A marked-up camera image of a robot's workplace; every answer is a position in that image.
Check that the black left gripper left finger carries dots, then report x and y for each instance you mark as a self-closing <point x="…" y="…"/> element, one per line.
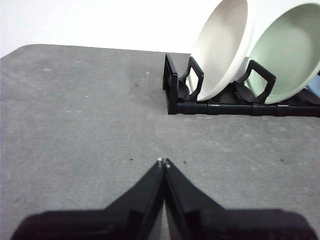
<point x="130" y="220"/>

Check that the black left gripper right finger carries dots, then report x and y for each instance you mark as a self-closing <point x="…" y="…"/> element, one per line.
<point x="200" y="220"/>

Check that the white plate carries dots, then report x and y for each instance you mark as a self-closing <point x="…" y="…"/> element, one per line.
<point x="220" y="50"/>

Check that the green plate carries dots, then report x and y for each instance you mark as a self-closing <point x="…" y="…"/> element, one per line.
<point x="282" y="62"/>

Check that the blue plate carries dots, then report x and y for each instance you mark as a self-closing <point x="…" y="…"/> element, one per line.
<point x="314" y="88"/>

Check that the black plate rack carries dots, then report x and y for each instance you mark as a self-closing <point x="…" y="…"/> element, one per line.
<point x="225" y="110"/>

